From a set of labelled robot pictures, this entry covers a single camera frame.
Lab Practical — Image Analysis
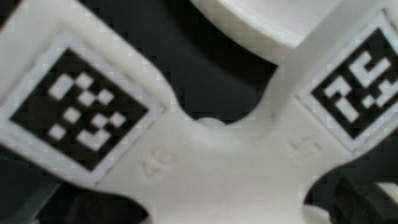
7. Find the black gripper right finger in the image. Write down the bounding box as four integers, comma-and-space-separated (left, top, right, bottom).
302, 159, 398, 224

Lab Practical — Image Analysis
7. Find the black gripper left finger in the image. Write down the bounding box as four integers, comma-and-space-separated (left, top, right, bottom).
0, 156, 149, 224

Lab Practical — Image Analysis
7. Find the white cross-shaped table base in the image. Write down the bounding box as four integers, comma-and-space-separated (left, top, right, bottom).
0, 0, 398, 224

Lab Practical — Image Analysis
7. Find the white round table top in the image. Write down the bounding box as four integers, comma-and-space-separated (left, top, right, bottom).
188, 0, 380, 66

